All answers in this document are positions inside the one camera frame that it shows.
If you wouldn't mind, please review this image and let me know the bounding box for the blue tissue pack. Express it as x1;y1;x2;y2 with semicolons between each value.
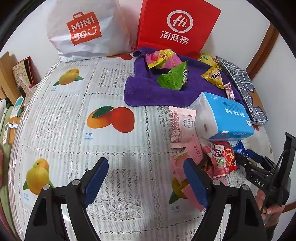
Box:
194;91;255;142

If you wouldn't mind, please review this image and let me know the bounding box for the grey plastic shopping bag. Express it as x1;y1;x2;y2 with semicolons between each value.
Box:
47;0;136;62

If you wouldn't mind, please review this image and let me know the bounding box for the green triangular snack packet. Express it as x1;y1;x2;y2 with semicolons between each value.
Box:
157;61;188;91

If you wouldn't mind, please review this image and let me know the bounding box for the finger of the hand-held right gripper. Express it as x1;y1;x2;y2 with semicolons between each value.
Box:
246;149;276;172
235;153;258;177

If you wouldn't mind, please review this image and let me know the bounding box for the purple towel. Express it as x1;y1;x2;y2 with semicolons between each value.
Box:
123;47;249;108

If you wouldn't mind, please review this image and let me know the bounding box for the brown wooden door frame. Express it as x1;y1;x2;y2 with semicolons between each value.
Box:
245;22;279;80

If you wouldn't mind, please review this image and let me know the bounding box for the wooden headboard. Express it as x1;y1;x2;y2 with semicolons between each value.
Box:
0;51;21;100

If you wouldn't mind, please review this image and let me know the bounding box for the yellow snack bag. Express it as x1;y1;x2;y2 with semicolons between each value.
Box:
198;53;216;67

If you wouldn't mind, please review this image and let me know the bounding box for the red paper bag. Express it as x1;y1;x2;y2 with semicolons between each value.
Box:
135;0;222;55

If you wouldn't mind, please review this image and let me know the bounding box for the red white lychee gummy packet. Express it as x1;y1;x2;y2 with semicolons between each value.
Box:
199;138;238;180

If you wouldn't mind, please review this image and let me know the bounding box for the pink and yellow snack packet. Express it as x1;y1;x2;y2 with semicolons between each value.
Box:
147;50;183;69

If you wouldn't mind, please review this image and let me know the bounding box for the blue white cookie packet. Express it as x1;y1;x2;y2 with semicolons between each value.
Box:
233;140;246;155

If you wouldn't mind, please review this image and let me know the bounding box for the brown patterned box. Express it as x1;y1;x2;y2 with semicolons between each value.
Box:
12;57;42;92

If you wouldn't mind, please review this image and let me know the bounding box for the pink white stick snack packet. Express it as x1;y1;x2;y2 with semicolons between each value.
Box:
224;83;235;100

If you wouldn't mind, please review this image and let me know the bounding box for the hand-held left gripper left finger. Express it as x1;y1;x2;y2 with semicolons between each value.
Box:
24;157;109;241

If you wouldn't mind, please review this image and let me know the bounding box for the grey checked folded cloth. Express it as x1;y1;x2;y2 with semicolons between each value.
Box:
215;55;269;126

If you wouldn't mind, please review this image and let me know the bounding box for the person's right hand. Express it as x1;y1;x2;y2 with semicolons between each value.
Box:
255;189;286;216

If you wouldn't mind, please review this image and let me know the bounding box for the wooden bedside table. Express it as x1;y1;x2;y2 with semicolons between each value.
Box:
5;116;21;145

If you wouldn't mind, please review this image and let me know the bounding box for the fruit print tablecloth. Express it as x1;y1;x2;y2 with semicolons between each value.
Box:
8;52;275;241

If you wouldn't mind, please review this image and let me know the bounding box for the pink packet with barcode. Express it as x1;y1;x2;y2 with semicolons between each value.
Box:
169;106;197;149

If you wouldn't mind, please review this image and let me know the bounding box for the yellow triangular snack packet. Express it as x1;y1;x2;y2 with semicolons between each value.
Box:
201;64;226;90

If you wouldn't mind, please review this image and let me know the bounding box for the white green box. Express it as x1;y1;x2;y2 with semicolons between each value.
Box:
13;97;25;117

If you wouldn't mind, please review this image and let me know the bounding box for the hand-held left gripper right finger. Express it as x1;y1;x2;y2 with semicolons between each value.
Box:
183;158;269;241

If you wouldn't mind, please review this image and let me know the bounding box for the pink peach snack packet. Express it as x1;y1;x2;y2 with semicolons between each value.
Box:
171;134;204;184

